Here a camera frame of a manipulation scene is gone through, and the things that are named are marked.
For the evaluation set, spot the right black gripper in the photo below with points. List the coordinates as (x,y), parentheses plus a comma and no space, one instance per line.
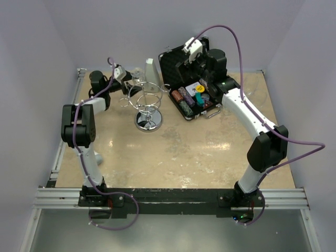
(202,56)

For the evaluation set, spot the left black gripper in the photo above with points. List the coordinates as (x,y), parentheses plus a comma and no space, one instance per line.
(135,88)

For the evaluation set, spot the clear wine glass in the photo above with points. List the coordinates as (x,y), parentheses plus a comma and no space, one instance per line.
(137,75)
(227,111)
(251,85)
(263,99)

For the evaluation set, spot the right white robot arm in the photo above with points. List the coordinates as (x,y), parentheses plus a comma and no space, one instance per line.
(269,147)

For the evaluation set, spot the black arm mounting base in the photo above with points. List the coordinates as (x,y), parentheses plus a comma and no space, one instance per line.
(220,202)

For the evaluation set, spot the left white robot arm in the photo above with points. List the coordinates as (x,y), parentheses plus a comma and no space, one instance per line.
(78,127)

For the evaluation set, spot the chrome wine glass rack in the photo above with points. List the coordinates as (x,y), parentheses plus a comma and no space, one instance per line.
(148,117)

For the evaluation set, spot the white grey metronome box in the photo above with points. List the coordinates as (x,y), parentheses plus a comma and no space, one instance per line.
(152,77)

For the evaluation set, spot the white playing card deck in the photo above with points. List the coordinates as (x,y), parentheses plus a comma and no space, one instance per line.
(191,89)

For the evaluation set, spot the yellow dealer button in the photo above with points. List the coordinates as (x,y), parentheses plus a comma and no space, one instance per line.
(200,88)

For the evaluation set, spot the black poker chip case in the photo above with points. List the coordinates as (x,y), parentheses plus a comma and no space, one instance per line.
(221,84)

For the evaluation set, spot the poker chip stacks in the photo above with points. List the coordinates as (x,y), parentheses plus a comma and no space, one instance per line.
(187,104)

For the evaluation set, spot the teal chip stack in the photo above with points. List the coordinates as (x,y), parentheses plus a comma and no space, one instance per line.
(199,100)

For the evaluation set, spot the white grey microphone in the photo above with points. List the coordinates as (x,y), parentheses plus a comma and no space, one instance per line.
(98,157)

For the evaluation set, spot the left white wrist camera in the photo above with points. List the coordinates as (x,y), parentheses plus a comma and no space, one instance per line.
(119,74)

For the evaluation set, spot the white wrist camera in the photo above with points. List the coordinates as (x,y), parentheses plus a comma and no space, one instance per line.
(192,48)
(119,74)

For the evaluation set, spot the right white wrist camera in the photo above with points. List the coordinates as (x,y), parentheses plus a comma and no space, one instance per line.
(192,48)

